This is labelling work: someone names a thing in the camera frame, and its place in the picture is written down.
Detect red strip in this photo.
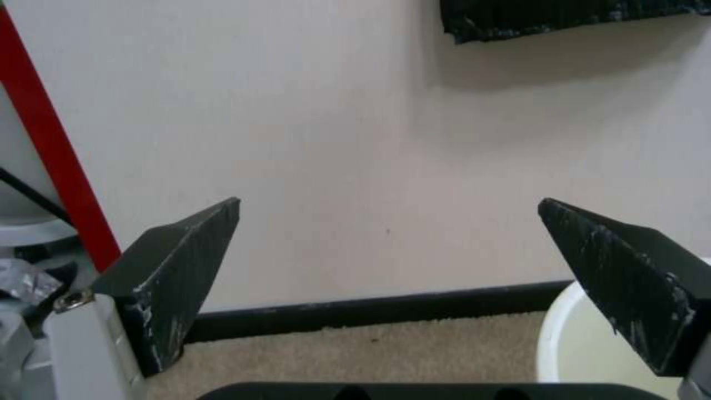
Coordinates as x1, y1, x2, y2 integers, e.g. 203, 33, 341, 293
0, 7, 122, 274

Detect black cable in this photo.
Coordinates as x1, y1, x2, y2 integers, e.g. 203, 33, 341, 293
0, 166, 71, 221

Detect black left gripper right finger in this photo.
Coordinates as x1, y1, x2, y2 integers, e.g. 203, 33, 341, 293
537, 198, 711, 400

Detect black baseboard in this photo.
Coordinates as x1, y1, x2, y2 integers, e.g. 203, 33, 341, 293
181, 279, 580, 345

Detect white trash bin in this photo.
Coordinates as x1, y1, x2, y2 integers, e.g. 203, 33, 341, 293
534, 279, 690, 385

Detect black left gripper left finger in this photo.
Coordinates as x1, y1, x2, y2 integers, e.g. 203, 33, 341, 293
43, 197, 243, 400

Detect black trash bag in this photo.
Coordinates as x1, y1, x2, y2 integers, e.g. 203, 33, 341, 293
438, 0, 711, 46

